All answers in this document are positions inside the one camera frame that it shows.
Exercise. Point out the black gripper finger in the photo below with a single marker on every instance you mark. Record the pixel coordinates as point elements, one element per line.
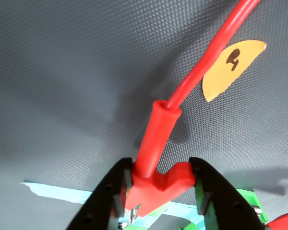
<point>228,208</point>
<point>100,206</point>

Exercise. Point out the red alligator clip lead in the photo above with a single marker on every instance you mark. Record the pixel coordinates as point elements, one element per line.
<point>156,143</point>
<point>285,221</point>

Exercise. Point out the green bulb holder board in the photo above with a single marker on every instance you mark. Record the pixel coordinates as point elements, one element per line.
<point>249,196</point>

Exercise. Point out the blue masking tape strip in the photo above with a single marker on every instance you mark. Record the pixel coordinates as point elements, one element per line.
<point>57,192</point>

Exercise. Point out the dark grey work mat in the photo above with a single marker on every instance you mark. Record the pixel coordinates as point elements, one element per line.
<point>62,83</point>

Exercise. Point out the orange half-round sticker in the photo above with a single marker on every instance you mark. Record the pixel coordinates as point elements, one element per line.
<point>220,79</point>

